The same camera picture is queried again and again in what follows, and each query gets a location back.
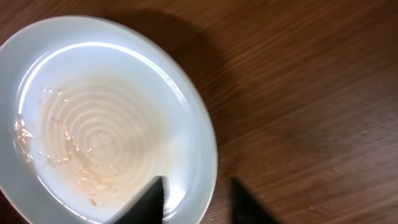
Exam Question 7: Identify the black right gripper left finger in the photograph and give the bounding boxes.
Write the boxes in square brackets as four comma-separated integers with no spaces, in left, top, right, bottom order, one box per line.
[114,176,164,224]

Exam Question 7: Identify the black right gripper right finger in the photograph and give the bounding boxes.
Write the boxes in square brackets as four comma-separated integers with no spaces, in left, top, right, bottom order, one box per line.
[229,177,279,224]

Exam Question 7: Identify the light blue plate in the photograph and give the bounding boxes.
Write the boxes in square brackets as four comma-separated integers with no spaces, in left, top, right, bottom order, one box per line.
[1,16,218,223]

